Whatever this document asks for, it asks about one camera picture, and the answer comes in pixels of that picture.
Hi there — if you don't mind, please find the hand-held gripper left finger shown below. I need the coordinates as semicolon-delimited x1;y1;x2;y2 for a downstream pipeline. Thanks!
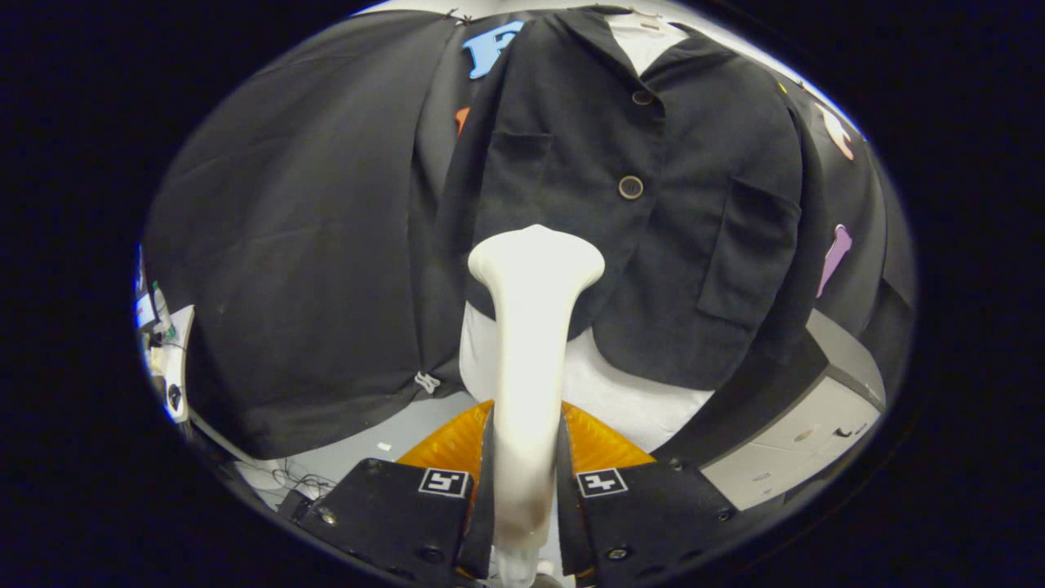
282;400;496;588

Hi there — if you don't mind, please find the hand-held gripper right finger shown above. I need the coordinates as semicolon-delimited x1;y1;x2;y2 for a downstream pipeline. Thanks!
558;400;740;588

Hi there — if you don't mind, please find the white garment steamer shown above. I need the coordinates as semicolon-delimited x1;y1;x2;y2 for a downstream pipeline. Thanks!
468;225;606;588

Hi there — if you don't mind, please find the black suit jacket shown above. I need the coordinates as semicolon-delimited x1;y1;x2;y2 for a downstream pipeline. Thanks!
437;7;817;391

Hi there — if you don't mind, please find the grey cabinet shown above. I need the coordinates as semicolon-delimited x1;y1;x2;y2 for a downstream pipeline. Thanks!
653;309;887;511

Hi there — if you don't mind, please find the black backdrop cloth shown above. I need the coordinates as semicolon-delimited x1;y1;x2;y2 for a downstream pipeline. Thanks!
139;7;915;458

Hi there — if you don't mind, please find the thin black floor cable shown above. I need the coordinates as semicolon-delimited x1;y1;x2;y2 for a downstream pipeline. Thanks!
245;457;340;499

